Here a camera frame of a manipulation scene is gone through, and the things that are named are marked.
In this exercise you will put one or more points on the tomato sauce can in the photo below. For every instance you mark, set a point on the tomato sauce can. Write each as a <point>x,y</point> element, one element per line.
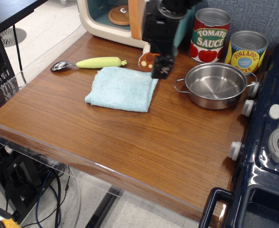
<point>209,34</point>

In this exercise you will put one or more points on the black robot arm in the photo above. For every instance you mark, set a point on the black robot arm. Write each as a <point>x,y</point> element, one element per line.
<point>180,7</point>

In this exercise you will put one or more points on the black desk on left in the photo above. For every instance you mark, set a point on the black desk on left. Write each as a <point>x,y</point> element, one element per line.
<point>11,12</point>

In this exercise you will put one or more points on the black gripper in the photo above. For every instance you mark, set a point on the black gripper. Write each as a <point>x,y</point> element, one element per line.
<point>159,27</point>

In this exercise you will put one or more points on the toy microwave teal and cream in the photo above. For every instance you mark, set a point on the toy microwave teal and cream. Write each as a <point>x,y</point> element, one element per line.
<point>94,18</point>

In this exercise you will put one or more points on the pineapple slices can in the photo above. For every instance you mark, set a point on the pineapple slices can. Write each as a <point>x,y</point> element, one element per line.
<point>246,50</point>

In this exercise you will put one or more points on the brown plush mushroom toy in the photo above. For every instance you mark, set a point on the brown plush mushroom toy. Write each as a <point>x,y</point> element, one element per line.
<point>146,60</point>

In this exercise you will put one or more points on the spoon with yellow-green handle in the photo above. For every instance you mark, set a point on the spoon with yellow-green handle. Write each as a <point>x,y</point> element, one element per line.
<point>92,63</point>

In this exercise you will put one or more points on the small stainless steel pot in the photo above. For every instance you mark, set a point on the small stainless steel pot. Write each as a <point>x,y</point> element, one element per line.
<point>215,86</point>

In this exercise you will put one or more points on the orange toy plate in microwave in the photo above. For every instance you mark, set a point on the orange toy plate in microwave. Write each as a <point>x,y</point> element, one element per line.
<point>119,15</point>

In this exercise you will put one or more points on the light blue folded towel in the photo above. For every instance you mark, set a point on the light blue folded towel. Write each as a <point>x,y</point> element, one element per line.
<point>122,89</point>

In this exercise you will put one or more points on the dark blue toy stove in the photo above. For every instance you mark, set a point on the dark blue toy stove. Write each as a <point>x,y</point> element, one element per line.
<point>254,199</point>

